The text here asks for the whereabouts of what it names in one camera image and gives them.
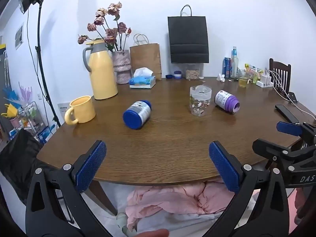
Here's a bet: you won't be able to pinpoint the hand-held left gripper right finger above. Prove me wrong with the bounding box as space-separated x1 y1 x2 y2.
197 141 289 237

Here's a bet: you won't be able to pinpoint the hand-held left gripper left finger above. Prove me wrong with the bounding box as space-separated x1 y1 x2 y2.
25 140 116 237

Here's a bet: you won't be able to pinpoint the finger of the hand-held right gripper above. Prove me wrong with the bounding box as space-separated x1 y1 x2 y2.
252 138 298 165
276 121 316 144

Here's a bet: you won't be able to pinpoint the purple labelled cup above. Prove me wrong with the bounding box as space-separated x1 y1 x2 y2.
214 90 240 114

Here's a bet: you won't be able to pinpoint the blue-capped labelled cup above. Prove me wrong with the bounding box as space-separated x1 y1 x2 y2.
123 100 152 130

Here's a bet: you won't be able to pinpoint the clear printed glass cup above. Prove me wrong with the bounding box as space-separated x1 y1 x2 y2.
189 85 212 117

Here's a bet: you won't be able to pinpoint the person's right hand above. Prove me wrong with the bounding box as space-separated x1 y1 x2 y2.
295 188 310 219

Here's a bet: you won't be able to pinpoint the black phone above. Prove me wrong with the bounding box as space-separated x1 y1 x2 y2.
275 105 300 124

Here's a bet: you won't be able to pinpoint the white charging station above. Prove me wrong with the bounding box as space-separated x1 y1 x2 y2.
256 74 274 88

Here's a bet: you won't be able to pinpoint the dark wooden chair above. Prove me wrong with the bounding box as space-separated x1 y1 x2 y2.
269 58 292 93

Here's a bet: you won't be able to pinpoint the blue tissue pack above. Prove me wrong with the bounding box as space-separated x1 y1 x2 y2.
37 126 56 144

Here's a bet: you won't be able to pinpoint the yellow mug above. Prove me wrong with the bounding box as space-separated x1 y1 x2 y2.
65 95 96 125

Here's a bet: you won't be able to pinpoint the white shoe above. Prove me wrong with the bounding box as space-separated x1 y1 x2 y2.
116 212 137 236

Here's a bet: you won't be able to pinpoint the glass of yellow drink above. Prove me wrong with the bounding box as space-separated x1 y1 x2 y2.
238 70 248 88

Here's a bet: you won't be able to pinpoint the pink cloth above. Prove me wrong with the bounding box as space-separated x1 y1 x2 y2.
125 176 235 230

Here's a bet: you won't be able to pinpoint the pile of snack packets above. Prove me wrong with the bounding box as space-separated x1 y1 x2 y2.
244 64 263 84

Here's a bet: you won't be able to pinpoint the black cloth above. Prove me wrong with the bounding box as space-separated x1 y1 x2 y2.
0 128 50 204

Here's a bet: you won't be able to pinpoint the clear plastic bottle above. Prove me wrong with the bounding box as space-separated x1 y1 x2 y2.
230 46 239 81

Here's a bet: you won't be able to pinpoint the blue drink can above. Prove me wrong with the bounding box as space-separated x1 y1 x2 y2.
223 57 232 78

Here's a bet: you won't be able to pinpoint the yellow thermos jug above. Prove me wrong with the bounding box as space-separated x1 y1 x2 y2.
82 39 119 100

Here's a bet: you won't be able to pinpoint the clear jar of oats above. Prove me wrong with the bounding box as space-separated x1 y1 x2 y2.
185 63 200 80

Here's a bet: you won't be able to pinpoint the blue tissue box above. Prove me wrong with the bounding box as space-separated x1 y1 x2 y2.
129 67 156 89

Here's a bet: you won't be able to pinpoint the pink stone vase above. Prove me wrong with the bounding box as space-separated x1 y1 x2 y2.
112 50 132 84

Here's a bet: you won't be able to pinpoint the black light stand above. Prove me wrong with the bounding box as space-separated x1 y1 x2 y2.
35 1 62 129

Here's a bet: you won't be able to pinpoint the brown paper bag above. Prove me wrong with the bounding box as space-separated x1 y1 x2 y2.
130 34 163 81

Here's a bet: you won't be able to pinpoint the black paper bag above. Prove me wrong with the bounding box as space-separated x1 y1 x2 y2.
167 5 210 64

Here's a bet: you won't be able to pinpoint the dried pink flowers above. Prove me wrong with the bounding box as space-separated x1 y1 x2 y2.
78 2 132 53

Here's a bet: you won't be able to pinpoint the white charging cables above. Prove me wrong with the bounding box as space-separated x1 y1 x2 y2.
265 70 316 119

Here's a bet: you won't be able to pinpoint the wire storage rack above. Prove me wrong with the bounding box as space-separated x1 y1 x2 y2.
10 101 47 139

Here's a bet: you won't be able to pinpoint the white wall panel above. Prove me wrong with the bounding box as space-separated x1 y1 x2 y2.
14 25 24 48

